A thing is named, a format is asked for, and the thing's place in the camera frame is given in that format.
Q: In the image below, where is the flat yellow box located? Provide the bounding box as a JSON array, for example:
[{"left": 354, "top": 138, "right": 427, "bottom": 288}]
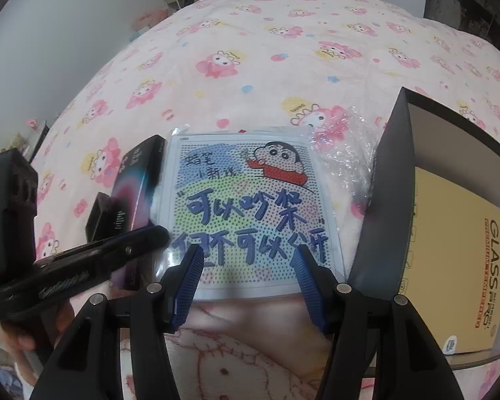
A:
[{"left": 402, "top": 167, "right": 500, "bottom": 355}]

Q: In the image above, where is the person's left hand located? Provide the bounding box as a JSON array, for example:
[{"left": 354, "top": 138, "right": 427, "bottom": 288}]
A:
[{"left": 0, "top": 300, "right": 76, "bottom": 355}]

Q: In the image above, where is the pink cartoon-print blanket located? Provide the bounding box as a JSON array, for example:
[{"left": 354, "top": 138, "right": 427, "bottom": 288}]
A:
[{"left": 25, "top": 0, "right": 500, "bottom": 301}]

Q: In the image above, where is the black box with colour gradient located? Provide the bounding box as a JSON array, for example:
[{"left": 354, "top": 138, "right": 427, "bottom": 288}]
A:
[{"left": 108, "top": 134, "right": 169, "bottom": 292}]

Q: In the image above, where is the cartoon bead art kit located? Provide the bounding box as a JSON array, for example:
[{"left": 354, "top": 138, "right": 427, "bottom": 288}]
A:
[{"left": 150, "top": 124, "right": 346, "bottom": 303}]

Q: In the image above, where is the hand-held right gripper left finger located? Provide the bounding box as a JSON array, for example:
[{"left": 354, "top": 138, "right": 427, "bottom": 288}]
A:
[{"left": 29, "top": 244, "right": 205, "bottom": 400}]

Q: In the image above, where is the pink cat-print cloth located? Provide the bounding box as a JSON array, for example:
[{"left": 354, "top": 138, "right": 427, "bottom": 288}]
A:
[{"left": 108, "top": 294, "right": 338, "bottom": 400}]

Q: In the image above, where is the crinkled clear plastic bag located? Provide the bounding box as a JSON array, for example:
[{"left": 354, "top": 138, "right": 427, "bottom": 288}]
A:
[{"left": 292, "top": 104, "right": 384, "bottom": 217}]

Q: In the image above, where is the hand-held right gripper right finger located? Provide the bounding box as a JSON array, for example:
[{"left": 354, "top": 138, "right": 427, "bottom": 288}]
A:
[{"left": 292, "top": 244, "right": 455, "bottom": 400}]

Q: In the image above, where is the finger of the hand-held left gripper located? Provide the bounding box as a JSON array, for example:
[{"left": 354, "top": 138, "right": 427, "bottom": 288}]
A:
[
  {"left": 56, "top": 225, "right": 170, "bottom": 264},
  {"left": 92, "top": 245, "right": 151, "bottom": 278}
]

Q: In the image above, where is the large black cardboard box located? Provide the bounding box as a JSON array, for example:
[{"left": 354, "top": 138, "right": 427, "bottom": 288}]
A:
[{"left": 346, "top": 87, "right": 500, "bottom": 367}]

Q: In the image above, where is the small black box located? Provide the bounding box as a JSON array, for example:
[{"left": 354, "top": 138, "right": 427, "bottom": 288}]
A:
[{"left": 85, "top": 193, "right": 126, "bottom": 242}]

